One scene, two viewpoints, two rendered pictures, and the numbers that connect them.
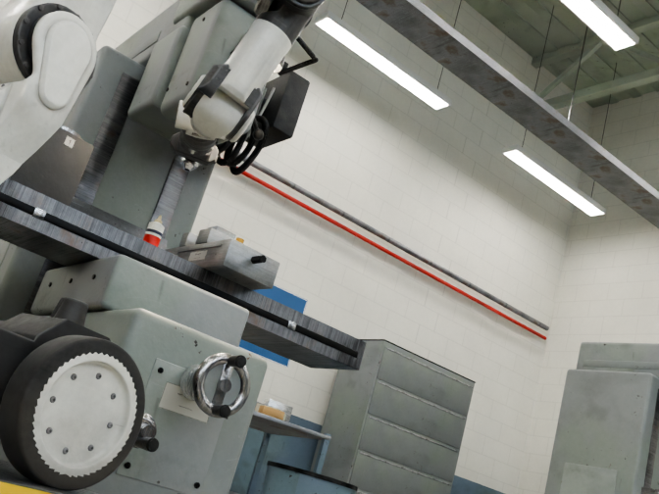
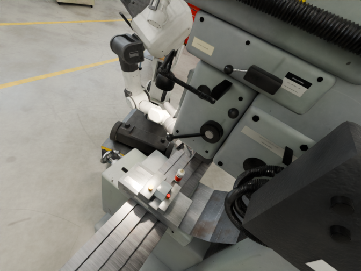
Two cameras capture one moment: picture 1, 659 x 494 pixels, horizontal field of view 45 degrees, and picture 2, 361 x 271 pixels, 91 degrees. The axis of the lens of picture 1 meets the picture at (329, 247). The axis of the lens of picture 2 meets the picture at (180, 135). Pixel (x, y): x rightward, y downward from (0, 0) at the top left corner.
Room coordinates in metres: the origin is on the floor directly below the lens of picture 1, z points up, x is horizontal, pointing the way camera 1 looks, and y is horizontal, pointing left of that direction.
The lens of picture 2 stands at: (2.31, -0.01, 1.80)
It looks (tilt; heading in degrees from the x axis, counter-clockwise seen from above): 43 degrees down; 140
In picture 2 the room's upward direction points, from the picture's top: 23 degrees clockwise
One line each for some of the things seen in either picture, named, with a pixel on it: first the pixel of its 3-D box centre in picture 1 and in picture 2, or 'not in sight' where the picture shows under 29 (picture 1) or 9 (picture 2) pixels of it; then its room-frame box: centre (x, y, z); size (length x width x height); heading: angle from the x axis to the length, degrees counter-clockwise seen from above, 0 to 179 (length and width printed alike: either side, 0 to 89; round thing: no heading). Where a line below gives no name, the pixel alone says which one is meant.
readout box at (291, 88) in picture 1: (277, 111); (352, 229); (2.36, 0.29, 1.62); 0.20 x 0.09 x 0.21; 33
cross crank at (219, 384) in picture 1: (212, 384); (110, 159); (1.51, 0.14, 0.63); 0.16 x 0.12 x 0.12; 33
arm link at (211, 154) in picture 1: (196, 142); (180, 135); (1.84, 0.39, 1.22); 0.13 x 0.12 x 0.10; 101
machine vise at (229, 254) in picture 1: (217, 261); (155, 192); (1.98, 0.27, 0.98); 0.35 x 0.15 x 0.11; 35
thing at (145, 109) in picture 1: (189, 91); (262, 137); (2.09, 0.51, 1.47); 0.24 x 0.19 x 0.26; 123
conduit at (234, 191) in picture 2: (230, 134); (268, 195); (2.26, 0.39, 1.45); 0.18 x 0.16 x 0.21; 33
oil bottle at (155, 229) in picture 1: (153, 235); (180, 174); (1.92, 0.43, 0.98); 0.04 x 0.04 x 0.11
